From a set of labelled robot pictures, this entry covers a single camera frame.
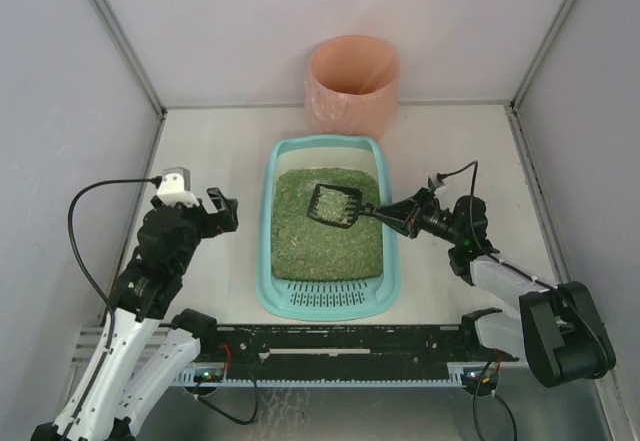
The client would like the black litter scoop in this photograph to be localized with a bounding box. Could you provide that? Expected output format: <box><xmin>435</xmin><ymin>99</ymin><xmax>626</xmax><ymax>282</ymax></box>
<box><xmin>306</xmin><ymin>183</ymin><xmax>390</xmax><ymax>229</ymax></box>

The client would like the green cat litter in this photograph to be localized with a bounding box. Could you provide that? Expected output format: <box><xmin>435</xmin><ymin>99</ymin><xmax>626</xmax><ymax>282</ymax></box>
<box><xmin>271</xmin><ymin>168</ymin><xmax>383</xmax><ymax>282</ymax></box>

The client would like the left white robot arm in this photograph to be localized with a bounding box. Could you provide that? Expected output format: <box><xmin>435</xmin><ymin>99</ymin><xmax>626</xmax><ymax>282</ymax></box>
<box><xmin>31</xmin><ymin>188</ymin><xmax>238</xmax><ymax>440</ymax></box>

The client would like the teal plastic litter box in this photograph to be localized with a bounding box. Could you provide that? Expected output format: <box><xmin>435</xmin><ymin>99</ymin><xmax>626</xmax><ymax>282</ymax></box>
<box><xmin>256</xmin><ymin>135</ymin><xmax>401</xmax><ymax>323</ymax></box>

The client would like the right base power cable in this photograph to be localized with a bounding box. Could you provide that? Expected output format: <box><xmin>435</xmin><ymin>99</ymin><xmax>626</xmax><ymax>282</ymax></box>
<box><xmin>462</xmin><ymin>350</ymin><xmax>519</xmax><ymax>441</ymax></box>

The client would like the pink lined trash bin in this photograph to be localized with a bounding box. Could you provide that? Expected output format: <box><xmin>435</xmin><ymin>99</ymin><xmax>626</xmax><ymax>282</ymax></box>
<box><xmin>305</xmin><ymin>35</ymin><xmax>400</xmax><ymax>141</ymax></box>

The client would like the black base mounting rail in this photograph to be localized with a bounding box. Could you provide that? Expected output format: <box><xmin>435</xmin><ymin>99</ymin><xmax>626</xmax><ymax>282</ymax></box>
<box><xmin>195</xmin><ymin>324</ymin><xmax>495</xmax><ymax>380</ymax></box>

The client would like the base power cable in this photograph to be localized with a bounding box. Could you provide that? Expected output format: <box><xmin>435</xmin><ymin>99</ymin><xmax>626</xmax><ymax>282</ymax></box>
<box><xmin>192</xmin><ymin>343</ymin><xmax>260</xmax><ymax>425</ymax></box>
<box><xmin>462</xmin><ymin>350</ymin><xmax>519</xmax><ymax>441</ymax></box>

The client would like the right black camera cable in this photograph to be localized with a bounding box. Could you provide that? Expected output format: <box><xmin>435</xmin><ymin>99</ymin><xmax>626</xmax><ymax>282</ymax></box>
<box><xmin>434</xmin><ymin>160</ymin><xmax>614</xmax><ymax>377</ymax></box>

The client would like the left black camera cable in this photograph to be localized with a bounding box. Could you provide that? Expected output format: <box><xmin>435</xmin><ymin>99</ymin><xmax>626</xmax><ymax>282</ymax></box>
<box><xmin>67</xmin><ymin>175</ymin><xmax>162</xmax><ymax>352</ymax></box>

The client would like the white slotted cable duct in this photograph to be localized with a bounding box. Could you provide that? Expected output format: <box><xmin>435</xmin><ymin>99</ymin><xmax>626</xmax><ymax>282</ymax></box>
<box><xmin>170</xmin><ymin>365</ymin><xmax>481</xmax><ymax>389</ymax></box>

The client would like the left base power cable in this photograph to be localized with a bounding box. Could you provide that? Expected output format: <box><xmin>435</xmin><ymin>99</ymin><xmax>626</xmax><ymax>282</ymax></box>
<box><xmin>192</xmin><ymin>343</ymin><xmax>260</xmax><ymax>425</ymax></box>

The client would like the black camera cable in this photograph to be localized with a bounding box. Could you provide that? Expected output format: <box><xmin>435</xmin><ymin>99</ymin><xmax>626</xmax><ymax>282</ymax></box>
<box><xmin>67</xmin><ymin>175</ymin><xmax>162</xmax><ymax>352</ymax></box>
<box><xmin>434</xmin><ymin>160</ymin><xmax>614</xmax><ymax>377</ymax></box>

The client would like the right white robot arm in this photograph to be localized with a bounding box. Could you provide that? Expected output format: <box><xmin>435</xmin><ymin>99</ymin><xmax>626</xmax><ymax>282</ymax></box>
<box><xmin>379</xmin><ymin>188</ymin><xmax>616</xmax><ymax>387</ymax></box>

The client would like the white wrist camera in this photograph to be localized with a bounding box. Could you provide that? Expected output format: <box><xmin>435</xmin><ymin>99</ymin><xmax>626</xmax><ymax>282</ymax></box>
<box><xmin>151</xmin><ymin>167</ymin><xmax>199</xmax><ymax>208</ymax></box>
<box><xmin>427</xmin><ymin>173</ymin><xmax>446</xmax><ymax>192</ymax></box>

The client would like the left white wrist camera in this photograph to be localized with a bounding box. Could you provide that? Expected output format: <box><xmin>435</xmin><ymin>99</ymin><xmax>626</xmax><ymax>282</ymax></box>
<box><xmin>151</xmin><ymin>167</ymin><xmax>199</xmax><ymax>208</ymax></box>

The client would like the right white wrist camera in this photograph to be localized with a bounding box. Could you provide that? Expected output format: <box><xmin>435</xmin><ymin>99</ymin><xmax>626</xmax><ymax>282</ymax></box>
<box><xmin>427</xmin><ymin>173</ymin><xmax>446</xmax><ymax>192</ymax></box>

